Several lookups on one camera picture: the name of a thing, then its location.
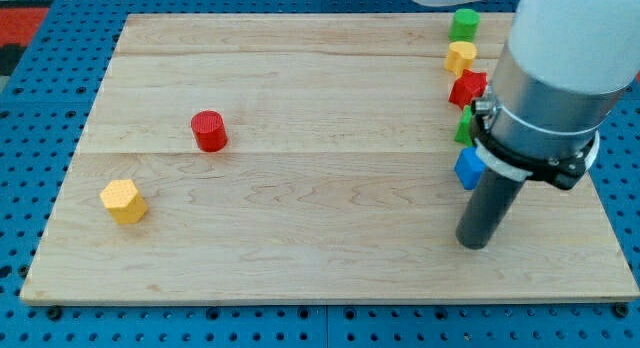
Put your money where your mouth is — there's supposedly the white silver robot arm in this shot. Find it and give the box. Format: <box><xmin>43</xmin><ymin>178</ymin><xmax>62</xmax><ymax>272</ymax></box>
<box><xmin>471</xmin><ymin>0</ymin><xmax>639</xmax><ymax>190</ymax></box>

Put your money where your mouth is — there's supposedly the light wooden board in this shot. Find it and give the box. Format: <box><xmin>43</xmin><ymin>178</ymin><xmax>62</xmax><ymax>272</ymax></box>
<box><xmin>21</xmin><ymin>13</ymin><xmax>639</xmax><ymax>306</ymax></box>

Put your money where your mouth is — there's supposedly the red cylinder block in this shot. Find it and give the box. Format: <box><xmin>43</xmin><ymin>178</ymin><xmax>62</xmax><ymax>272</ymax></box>
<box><xmin>190</xmin><ymin>110</ymin><xmax>228</xmax><ymax>152</ymax></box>

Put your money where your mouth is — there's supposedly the blue block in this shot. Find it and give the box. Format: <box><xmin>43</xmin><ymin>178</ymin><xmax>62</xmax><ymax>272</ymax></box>
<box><xmin>454</xmin><ymin>147</ymin><xmax>486</xmax><ymax>190</ymax></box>

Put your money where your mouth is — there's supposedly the red star block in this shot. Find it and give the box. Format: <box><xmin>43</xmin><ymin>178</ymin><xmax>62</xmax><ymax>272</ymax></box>
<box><xmin>448</xmin><ymin>69</ymin><xmax>488</xmax><ymax>109</ymax></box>

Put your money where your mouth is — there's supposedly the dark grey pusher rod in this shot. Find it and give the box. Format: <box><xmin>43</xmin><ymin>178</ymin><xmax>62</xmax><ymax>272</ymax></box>
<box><xmin>456</xmin><ymin>168</ymin><xmax>524</xmax><ymax>250</ymax></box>

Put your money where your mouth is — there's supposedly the yellow heart block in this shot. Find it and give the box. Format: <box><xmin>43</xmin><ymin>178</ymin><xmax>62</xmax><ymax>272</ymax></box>
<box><xmin>444</xmin><ymin>41</ymin><xmax>477</xmax><ymax>77</ymax></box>

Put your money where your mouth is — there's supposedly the yellow hexagon block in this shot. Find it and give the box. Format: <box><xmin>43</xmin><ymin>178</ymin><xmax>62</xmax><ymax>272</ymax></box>
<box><xmin>99</xmin><ymin>179</ymin><xmax>148</xmax><ymax>225</ymax></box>

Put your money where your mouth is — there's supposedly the green cylinder block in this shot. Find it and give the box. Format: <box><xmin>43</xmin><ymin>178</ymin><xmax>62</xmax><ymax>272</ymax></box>
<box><xmin>449</xmin><ymin>8</ymin><xmax>481</xmax><ymax>42</ymax></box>

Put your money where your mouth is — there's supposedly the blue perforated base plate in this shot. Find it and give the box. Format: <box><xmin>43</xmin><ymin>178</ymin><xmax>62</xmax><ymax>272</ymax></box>
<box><xmin>1</xmin><ymin>0</ymin><xmax>639</xmax><ymax>347</ymax></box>

